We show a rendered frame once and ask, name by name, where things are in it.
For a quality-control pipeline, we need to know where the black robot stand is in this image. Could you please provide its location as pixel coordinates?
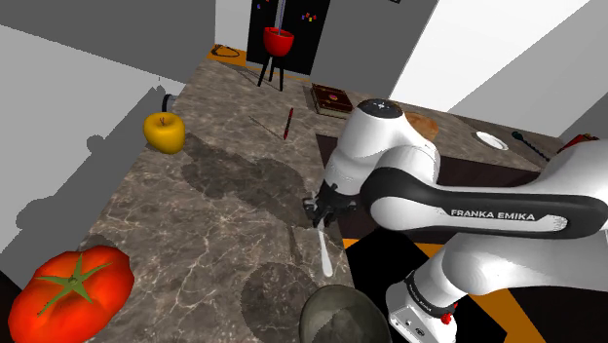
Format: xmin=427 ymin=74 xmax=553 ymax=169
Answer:
xmin=342 ymin=228 xmax=510 ymax=343

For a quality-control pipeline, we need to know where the red box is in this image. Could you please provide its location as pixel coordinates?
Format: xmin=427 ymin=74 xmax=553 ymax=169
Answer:
xmin=556 ymin=133 xmax=600 ymax=155

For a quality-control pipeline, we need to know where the dark grey bowl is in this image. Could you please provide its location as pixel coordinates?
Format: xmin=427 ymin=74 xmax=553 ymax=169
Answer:
xmin=297 ymin=284 xmax=394 ymax=343

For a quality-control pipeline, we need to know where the red pot on black stand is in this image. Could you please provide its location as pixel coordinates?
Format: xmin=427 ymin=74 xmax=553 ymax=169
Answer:
xmin=256 ymin=26 xmax=296 ymax=93

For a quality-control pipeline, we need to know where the small white plate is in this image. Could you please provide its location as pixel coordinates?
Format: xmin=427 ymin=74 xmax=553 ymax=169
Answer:
xmin=475 ymin=131 xmax=510 ymax=152

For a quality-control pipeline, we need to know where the yellow apple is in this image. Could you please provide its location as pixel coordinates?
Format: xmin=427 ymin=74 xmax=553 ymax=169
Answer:
xmin=143 ymin=111 xmax=187 ymax=156

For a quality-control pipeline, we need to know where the large red tomato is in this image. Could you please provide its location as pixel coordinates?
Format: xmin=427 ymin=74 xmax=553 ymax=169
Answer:
xmin=7 ymin=245 xmax=136 ymax=343

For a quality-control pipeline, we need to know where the red pen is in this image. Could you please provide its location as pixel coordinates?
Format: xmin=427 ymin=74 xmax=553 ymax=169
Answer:
xmin=283 ymin=106 xmax=295 ymax=141

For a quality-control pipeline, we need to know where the dark teal beaded stick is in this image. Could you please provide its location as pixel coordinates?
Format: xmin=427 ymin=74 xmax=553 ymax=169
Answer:
xmin=511 ymin=131 xmax=552 ymax=162

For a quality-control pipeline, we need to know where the round brown bread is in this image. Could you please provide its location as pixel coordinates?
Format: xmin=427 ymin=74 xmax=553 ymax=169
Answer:
xmin=403 ymin=111 xmax=439 ymax=142

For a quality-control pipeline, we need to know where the brown book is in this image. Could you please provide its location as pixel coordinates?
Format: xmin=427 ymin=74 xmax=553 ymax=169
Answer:
xmin=310 ymin=83 xmax=356 ymax=120

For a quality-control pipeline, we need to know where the black cable loop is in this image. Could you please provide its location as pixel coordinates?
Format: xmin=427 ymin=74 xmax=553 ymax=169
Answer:
xmin=209 ymin=43 xmax=242 ymax=59

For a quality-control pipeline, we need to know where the black fridge with magnets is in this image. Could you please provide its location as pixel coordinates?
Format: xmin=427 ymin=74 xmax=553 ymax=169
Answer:
xmin=245 ymin=0 xmax=331 ymax=77

